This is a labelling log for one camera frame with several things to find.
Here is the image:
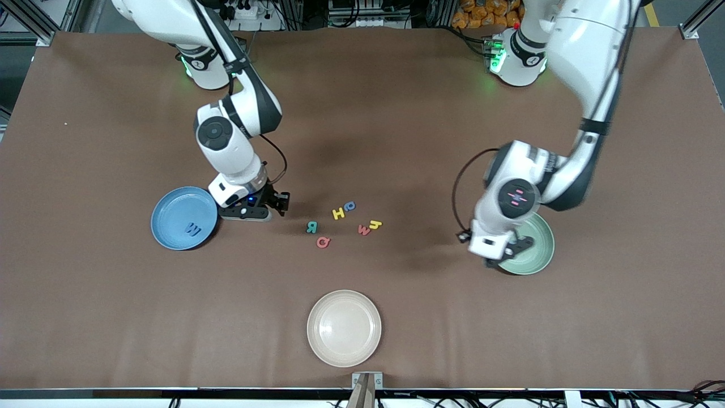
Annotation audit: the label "green plate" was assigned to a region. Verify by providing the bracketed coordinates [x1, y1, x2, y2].
[498, 211, 555, 276]

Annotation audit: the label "blue plate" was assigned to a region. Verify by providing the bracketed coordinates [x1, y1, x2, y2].
[151, 186, 219, 251]

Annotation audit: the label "beige plate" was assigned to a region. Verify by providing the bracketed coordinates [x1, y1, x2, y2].
[306, 290, 382, 368]

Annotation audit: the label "white power strip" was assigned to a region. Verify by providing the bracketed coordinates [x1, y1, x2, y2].
[224, 0, 284, 32]

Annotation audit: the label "orange packaged items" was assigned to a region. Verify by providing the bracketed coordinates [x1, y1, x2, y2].
[451, 0, 524, 29]

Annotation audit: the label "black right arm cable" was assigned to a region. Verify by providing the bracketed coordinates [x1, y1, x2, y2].
[193, 0, 288, 192]

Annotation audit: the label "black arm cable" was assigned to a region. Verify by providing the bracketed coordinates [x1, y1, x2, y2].
[452, 0, 629, 233]
[193, 0, 288, 192]

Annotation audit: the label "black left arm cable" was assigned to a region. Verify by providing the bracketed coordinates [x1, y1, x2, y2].
[452, 0, 629, 233]

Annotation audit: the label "grey metal camera mount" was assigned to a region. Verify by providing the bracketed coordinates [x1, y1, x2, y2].
[351, 371, 383, 408]

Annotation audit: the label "aluminium frame post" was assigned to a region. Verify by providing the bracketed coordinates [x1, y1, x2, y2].
[680, 0, 725, 40]
[0, 0, 57, 47]

